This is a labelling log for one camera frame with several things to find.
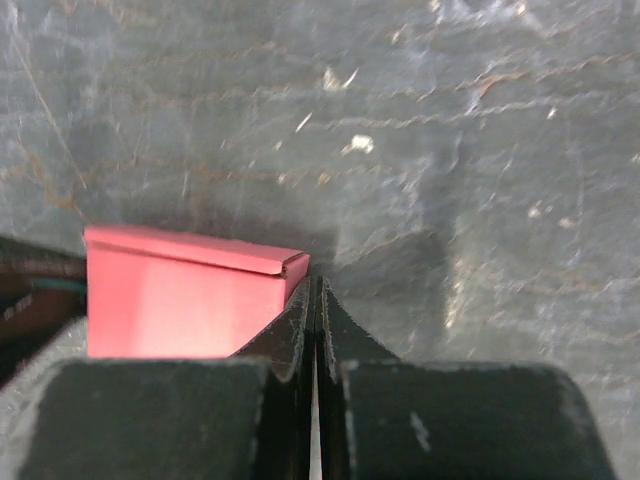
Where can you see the pink paper box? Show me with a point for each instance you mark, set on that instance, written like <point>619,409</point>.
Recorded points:
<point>165,294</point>

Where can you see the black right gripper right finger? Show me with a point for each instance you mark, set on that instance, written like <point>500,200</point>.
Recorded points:
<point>385,418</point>

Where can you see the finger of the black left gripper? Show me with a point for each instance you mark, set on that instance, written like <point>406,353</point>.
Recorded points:
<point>42,291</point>

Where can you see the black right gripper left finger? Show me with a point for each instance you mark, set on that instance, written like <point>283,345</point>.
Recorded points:
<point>247,416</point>

